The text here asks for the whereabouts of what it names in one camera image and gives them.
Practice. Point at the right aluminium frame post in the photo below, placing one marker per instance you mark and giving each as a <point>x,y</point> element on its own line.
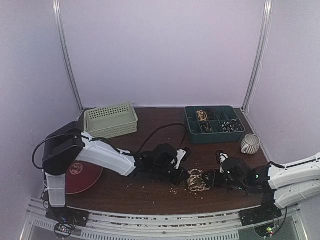
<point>261,47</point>

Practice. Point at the aluminium frame post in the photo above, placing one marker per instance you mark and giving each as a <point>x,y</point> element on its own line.
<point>261,47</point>
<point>65,53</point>

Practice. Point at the patterned paisley necktie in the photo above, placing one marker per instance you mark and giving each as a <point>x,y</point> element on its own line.
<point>196,181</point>

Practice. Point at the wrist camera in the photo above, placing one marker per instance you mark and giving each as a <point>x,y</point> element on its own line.
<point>182,155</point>
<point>221,156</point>

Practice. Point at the pale green plastic basket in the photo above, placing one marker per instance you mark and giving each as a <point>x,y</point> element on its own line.
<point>111,121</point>

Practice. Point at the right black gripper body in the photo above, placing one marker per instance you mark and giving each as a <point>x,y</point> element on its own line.
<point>216,178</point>

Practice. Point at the striped ceramic mug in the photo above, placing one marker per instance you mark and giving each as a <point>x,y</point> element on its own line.
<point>250,144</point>

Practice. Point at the left aluminium frame post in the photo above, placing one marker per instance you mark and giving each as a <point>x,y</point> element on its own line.
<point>65,53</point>

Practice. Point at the dark green compartment organizer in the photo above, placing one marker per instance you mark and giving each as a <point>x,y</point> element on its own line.
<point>216,115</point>

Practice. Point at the tan rubber bands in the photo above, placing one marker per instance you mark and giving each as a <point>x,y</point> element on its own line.
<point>201,116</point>

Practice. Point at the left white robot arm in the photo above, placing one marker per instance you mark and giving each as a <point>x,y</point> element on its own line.
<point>70,144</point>

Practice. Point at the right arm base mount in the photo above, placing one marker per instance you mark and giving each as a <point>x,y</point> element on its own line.
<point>265,218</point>

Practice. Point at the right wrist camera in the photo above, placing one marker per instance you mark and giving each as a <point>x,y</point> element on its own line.
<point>221,156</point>

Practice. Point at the red round tray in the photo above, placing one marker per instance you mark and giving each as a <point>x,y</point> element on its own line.
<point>81,176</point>

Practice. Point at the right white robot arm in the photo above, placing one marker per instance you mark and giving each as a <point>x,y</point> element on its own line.
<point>280,185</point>

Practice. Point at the black white small clips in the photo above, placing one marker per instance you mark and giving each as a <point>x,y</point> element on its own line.
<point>231,126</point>

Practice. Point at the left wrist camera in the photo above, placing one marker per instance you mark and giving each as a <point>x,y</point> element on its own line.
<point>182,155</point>

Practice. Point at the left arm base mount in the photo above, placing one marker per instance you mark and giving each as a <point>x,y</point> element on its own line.
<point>68,219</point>

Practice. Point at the front aluminium rail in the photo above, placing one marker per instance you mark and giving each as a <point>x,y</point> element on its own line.
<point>223,225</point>

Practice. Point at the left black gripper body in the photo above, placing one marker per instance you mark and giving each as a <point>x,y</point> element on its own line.
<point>160,173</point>

